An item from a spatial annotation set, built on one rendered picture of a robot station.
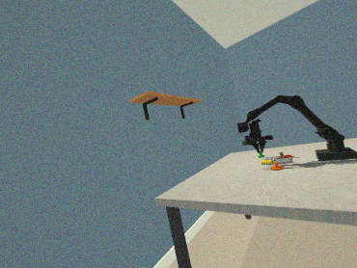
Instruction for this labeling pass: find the orange gear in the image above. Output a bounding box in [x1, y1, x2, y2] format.
[271, 162, 284, 171]

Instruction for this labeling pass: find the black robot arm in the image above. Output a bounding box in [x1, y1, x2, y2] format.
[237, 95, 346, 152]

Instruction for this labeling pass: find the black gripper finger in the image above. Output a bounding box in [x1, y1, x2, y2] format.
[259, 142, 266, 152]
[252, 144, 260, 153]

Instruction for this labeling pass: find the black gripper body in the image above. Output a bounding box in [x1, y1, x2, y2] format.
[242, 129, 273, 146]

